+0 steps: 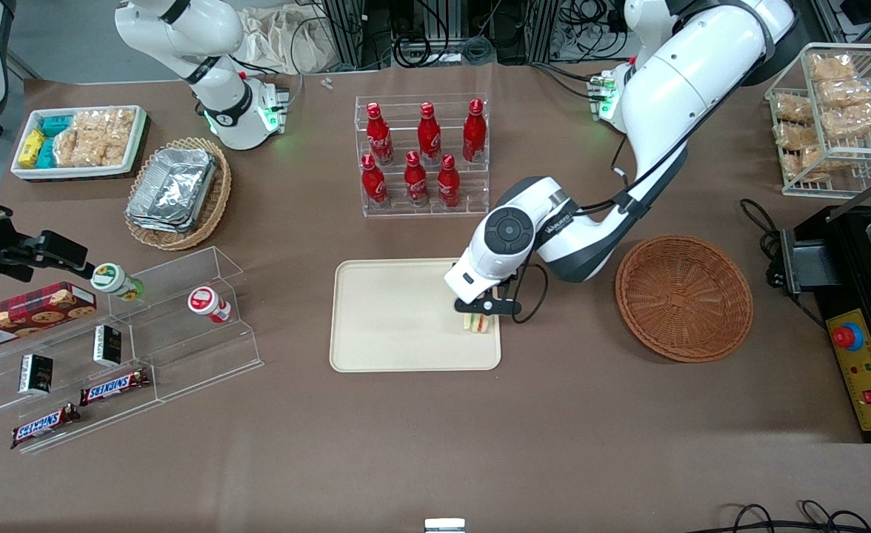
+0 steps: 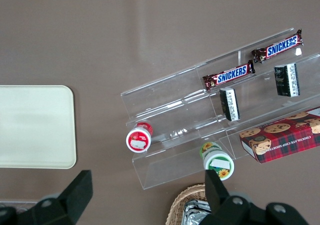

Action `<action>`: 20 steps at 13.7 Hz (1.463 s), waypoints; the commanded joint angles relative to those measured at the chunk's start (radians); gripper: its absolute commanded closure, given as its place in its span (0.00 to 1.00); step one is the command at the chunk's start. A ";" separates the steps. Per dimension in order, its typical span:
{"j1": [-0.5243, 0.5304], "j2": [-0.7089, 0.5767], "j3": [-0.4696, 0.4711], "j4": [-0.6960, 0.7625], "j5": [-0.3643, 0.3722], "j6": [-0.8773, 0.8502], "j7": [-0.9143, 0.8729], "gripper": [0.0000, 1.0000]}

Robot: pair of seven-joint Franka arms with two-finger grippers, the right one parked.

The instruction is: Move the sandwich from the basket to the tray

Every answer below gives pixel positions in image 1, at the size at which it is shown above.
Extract black cable bundle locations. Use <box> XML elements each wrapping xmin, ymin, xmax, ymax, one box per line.
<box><xmin>391</xmin><ymin>0</ymin><xmax>495</xmax><ymax>67</ymax></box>

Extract white cloth bag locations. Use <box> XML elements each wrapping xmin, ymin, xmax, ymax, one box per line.
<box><xmin>239</xmin><ymin>4</ymin><xmax>336</xmax><ymax>75</ymax></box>

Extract yellow snack packet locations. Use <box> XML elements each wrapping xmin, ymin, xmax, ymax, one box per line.
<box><xmin>19</xmin><ymin>130</ymin><xmax>47</xmax><ymax>168</ymax></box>

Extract clear acrylic bottle rack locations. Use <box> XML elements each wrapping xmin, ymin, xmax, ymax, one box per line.
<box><xmin>354</xmin><ymin>94</ymin><xmax>490</xmax><ymax>218</ymax></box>

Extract aluminium frame post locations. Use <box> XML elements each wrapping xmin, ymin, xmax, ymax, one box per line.
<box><xmin>323</xmin><ymin>0</ymin><xmax>367</xmax><ymax>71</ymax></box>

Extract red lid yogurt cup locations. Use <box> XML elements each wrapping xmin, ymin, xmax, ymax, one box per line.
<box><xmin>188</xmin><ymin>286</ymin><xmax>233</xmax><ymax>324</ymax></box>

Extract black power cable with plug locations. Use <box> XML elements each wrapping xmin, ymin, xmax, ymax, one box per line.
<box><xmin>739</xmin><ymin>198</ymin><xmax>829</xmax><ymax>330</ymax></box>

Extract cream plastic serving tray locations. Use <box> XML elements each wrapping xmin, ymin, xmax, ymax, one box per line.
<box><xmin>330</xmin><ymin>258</ymin><xmax>502</xmax><ymax>372</ymax></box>

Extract grey metal bar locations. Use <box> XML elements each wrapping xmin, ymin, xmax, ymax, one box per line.
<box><xmin>827</xmin><ymin>184</ymin><xmax>871</xmax><ymax>223</ymax></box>

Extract oval tan wicker basket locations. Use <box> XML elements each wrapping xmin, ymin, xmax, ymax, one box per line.
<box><xmin>124</xmin><ymin>137</ymin><xmax>232</xmax><ymax>251</ymax></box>

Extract stack of foil containers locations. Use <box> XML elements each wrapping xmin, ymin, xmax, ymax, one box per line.
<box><xmin>126</xmin><ymin>147</ymin><xmax>218</xmax><ymax>235</ymax></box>

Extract aluminium frame rails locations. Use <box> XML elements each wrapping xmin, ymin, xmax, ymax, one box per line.
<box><xmin>812</xmin><ymin>0</ymin><xmax>871</xmax><ymax>47</ymax></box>

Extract red cola bottle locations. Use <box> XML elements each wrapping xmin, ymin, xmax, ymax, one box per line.
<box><xmin>417</xmin><ymin>102</ymin><xmax>441</xmax><ymax>165</ymax></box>
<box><xmin>404</xmin><ymin>151</ymin><xmax>430</xmax><ymax>207</ymax></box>
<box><xmin>361</xmin><ymin>154</ymin><xmax>390</xmax><ymax>209</ymax></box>
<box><xmin>437</xmin><ymin>154</ymin><xmax>461</xmax><ymax>209</ymax></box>
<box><xmin>463</xmin><ymin>98</ymin><xmax>487</xmax><ymax>164</ymax></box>
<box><xmin>366</xmin><ymin>102</ymin><xmax>394</xmax><ymax>166</ymax></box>

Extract green lid yogurt cup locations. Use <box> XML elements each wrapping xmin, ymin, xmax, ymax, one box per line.
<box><xmin>91</xmin><ymin>263</ymin><xmax>144</xmax><ymax>302</ymax></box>

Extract small black box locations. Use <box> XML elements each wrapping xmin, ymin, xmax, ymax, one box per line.
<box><xmin>93</xmin><ymin>326</ymin><xmax>123</xmax><ymax>368</ymax></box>
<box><xmin>19</xmin><ymin>354</ymin><xmax>54</xmax><ymax>395</ymax></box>

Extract black countertop machine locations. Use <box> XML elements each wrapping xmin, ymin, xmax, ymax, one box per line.
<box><xmin>780</xmin><ymin>204</ymin><xmax>871</xmax><ymax>443</ymax></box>

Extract clear acrylic stepped shelf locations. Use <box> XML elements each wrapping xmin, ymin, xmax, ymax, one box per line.
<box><xmin>0</xmin><ymin>247</ymin><xmax>264</xmax><ymax>454</ymax></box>

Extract round brown wicker basket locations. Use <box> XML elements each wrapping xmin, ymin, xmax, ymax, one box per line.
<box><xmin>615</xmin><ymin>235</ymin><xmax>754</xmax><ymax>363</ymax></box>

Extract bagged fried snack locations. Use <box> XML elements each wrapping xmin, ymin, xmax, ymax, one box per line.
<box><xmin>821</xmin><ymin>104</ymin><xmax>871</xmax><ymax>140</ymax></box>
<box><xmin>798</xmin><ymin>144</ymin><xmax>851</xmax><ymax>183</ymax></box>
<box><xmin>810</xmin><ymin>52</ymin><xmax>857</xmax><ymax>81</ymax></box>
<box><xmin>776</xmin><ymin>122</ymin><xmax>818</xmax><ymax>150</ymax></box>
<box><xmin>818</xmin><ymin>78</ymin><xmax>871</xmax><ymax>107</ymax></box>
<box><xmin>774</xmin><ymin>94</ymin><xmax>815</xmax><ymax>124</ymax></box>

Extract black floor cables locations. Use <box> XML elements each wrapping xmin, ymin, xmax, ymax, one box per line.
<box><xmin>706</xmin><ymin>500</ymin><xmax>871</xmax><ymax>533</ymax></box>

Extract clear bag of crackers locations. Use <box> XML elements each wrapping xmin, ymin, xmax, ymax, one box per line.
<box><xmin>73</xmin><ymin>110</ymin><xmax>107</xmax><ymax>138</ymax></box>
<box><xmin>78</xmin><ymin>135</ymin><xmax>124</xmax><ymax>168</ymax></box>
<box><xmin>54</xmin><ymin>130</ymin><xmax>81</xmax><ymax>168</ymax></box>
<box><xmin>106</xmin><ymin>108</ymin><xmax>137</xmax><ymax>146</ymax></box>

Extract red cookie box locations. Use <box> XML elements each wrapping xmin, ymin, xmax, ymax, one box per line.
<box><xmin>0</xmin><ymin>282</ymin><xmax>98</xmax><ymax>353</ymax></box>

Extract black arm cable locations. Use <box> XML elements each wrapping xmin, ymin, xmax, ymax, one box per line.
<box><xmin>511</xmin><ymin>111</ymin><xmax>703</xmax><ymax>324</ymax></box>

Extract snickers chocolate bar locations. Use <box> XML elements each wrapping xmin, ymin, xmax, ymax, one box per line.
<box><xmin>80</xmin><ymin>369</ymin><xmax>151</xmax><ymax>406</ymax></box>
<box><xmin>11</xmin><ymin>404</ymin><xmax>81</xmax><ymax>450</ymax></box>

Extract white rectangular snack tray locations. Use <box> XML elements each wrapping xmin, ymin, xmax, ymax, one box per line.
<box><xmin>11</xmin><ymin>105</ymin><xmax>147</xmax><ymax>181</ymax></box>

